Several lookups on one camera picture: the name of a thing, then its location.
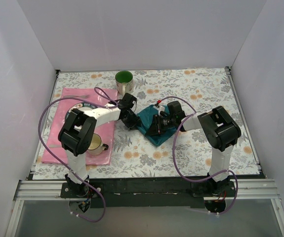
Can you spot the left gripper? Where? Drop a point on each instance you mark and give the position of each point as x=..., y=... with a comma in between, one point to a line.
x=131, y=120

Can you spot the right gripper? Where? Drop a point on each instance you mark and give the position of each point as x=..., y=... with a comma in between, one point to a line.
x=157, y=124

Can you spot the teal cloth napkin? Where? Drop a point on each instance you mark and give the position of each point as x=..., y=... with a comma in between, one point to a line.
x=146, y=116

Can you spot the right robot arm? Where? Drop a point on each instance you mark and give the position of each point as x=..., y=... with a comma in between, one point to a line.
x=222, y=133

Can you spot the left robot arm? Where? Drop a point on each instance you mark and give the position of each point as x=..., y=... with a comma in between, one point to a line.
x=77, y=133

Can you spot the green inside floral mug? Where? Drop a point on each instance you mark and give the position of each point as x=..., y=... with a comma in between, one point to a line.
x=124, y=82

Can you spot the floral tablecloth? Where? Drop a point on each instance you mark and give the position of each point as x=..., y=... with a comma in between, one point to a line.
x=189, y=152

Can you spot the cream enamel cup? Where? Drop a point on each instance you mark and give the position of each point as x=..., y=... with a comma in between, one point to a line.
x=97, y=147

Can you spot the white plate blue rim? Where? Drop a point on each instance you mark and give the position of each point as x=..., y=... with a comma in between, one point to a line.
x=82, y=107

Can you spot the silver fork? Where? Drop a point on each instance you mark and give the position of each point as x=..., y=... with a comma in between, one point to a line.
x=76, y=96

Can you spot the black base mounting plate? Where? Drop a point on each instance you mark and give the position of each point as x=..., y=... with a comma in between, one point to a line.
x=158, y=192

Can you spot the silver spoon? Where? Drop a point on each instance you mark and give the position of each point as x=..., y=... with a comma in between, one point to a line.
x=54, y=146

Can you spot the pink placemat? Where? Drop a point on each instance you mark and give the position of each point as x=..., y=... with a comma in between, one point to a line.
x=106, y=131

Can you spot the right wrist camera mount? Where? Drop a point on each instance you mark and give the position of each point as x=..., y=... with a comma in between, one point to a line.
x=160, y=108

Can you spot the aluminium frame rail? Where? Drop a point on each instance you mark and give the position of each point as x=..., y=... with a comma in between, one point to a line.
x=247, y=189

